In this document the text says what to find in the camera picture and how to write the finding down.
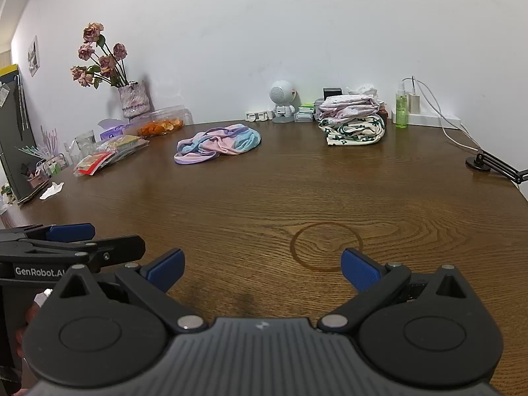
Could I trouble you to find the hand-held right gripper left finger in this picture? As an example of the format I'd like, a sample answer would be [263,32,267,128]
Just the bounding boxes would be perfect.
[43,248,208,334]

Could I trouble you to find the green spray bottle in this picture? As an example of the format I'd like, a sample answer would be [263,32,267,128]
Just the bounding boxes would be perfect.
[395,83,409,128]

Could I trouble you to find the purple knit vase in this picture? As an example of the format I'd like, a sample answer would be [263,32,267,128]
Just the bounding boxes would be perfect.
[118,80,152,119]

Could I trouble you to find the person's left hand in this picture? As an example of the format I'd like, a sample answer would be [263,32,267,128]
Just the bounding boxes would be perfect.
[16,289,52,357]

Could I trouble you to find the black refrigerator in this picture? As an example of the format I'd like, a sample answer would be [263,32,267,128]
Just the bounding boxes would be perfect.
[0,64,42,205]

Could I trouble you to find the wall picture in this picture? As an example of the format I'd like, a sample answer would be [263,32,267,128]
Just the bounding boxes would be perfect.
[27,35,41,77]

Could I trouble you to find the folded pink floral clothes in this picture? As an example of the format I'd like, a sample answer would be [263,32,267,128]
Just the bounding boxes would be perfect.
[317,95,382,123]

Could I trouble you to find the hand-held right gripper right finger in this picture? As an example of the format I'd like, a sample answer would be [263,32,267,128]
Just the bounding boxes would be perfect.
[317,247,479,334]

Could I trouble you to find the pastel pink blue garment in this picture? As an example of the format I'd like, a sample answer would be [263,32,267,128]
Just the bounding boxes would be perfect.
[174,124,262,166]

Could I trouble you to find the white cable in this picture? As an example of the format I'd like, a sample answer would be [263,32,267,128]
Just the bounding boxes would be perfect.
[400,76,483,151]

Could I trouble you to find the clear container with orange peels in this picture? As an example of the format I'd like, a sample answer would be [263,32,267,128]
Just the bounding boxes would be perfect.
[130,105,194,139]

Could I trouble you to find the flat white tissue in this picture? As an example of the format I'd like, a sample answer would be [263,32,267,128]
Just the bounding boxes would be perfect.
[39,181,65,201]

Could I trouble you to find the clear glass cup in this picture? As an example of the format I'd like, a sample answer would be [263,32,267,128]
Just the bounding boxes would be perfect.
[75,130,97,153]

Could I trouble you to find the white robot figure speaker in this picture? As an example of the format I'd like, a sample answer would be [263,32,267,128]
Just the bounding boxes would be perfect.
[270,80,298,123]

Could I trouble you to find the folded cream green-print clothes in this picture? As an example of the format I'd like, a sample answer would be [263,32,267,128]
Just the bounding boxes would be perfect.
[318,113,386,146]

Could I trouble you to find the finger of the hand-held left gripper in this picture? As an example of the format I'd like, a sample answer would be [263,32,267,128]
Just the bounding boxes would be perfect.
[0,223,96,252]
[0,235,146,274]

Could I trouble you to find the dried pink roses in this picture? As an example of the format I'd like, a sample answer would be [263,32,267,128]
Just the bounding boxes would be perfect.
[70,22,129,89]

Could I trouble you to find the red snack packet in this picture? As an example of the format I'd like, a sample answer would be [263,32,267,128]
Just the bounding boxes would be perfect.
[73,152,114,178]

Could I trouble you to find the small green white boxes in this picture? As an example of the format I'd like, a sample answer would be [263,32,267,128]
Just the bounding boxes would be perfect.
[295,103,316,123]

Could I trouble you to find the desk organizer with straws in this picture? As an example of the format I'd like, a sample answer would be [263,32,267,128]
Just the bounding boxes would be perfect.
[16,126,69,190]

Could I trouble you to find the colourful snack packet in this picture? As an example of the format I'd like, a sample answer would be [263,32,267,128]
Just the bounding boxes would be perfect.
[93,134,150,161]

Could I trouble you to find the purple tissue box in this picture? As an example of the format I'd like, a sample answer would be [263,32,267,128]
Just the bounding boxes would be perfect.
[98,118,133,141]

